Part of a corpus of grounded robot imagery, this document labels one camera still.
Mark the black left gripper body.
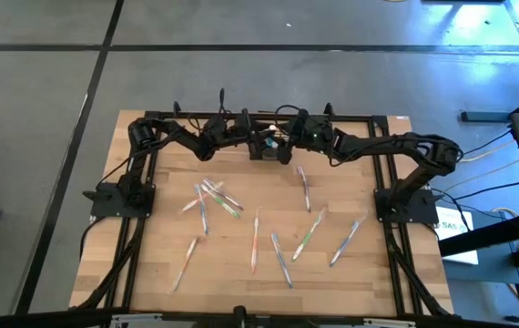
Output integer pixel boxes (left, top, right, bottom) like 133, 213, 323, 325
211, 108, 254, 149

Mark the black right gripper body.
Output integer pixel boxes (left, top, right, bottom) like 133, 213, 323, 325
276, 108, 337, 167

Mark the blue mouthwash bottle white cap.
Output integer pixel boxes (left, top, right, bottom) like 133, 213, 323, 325
264, 123, 281, 150

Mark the purple toothbrush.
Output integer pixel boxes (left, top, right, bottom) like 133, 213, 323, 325
295, 165, 312, 214
203, 178, 245, 211

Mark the green toothbrush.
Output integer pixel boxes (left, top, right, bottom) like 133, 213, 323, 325
199, 182, 241, 220
290, 207, 329, 263

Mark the orange toothbrush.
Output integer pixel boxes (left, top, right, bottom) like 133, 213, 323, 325
180, 181, 224, 214
249, 206, 263, 275
170, 235, 200, 293

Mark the blue toothbrush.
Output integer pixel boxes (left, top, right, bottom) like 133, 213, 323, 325
194, 183, 210, 237
270, 231, 295, 290
329, 210, 371, 269

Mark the black desk foot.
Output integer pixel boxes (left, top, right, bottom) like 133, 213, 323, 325
460, 110, 514, 123

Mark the white printed sheet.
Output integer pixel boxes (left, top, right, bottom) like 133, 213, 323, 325
434, 205, 480, 266

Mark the black crossbar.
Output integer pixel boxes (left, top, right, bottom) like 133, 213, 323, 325
0, 305, 519, 328

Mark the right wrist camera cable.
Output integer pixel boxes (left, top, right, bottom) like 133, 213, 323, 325
273, 104, 304, 127

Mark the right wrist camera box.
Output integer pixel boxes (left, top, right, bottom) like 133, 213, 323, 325
307, 127, 327, 145

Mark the black wire caddy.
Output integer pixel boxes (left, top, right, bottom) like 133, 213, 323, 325
248, 129, 296, 162

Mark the black aluminium table frame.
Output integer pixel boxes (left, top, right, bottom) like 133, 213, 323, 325
70, 108, 454, 320

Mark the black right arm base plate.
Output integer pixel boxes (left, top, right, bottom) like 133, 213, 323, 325
372, 186, 441, 225

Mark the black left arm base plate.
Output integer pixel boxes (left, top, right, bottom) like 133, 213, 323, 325
81, 180, 157, 219

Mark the pale floor cable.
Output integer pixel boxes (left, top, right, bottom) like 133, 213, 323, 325
457, 138, 518, 164

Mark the black floor cable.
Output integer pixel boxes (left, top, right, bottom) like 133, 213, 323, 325
432, 179, 519, 204

